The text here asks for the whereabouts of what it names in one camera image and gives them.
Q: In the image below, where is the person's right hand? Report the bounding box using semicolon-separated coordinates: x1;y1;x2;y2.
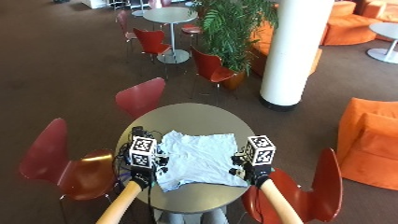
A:
229;150;274;189

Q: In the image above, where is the person's left hand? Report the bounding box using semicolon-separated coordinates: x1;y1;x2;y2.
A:
129;152;171;190

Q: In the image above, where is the light blue t-shirt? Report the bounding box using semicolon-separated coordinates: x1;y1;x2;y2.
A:
156;130;250;193

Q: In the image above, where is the white marker cube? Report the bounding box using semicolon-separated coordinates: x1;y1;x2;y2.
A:
242;134;277;167
128;135;160;169

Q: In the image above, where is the small black device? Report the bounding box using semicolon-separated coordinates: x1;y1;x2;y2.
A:
131;125;147;138

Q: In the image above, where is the the person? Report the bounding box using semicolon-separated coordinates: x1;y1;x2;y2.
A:
155;205;230;224

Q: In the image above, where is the red wooden chair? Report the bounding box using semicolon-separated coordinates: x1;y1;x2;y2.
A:
115;77;167;119
132;27;173;58
18;118;121;202
189;46;238;94
241;147;345;224
180;24;204;35
115;9;139;44

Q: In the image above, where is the brown plant pot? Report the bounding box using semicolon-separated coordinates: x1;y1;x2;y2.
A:
220;69;249;91

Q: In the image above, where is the orange armchair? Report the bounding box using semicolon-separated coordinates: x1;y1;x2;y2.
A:
336;97;398;191

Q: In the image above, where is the orange bench seat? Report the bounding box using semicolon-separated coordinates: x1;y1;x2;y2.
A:
249;21;324;78

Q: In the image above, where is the white round column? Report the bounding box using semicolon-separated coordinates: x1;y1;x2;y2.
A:
258;0;336;113

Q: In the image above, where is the green palm plant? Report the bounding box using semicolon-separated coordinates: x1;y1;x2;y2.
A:
189;0;280;75

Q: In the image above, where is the small round grey table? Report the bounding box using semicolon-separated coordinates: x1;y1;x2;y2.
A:
131;0;152;18

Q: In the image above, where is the orange sofa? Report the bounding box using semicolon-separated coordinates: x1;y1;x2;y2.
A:
320;0;398;47

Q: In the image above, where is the black cable bundle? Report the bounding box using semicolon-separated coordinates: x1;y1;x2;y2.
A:
115;125;165;188

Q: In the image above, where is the black glove cable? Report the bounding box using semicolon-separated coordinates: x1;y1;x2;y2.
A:
145;182;156;224

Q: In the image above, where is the round grey pedestal table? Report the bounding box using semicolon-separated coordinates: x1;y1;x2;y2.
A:
143;6;200;65

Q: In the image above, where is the round white pedestal table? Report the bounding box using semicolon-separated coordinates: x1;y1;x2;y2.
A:
366;21;398;65

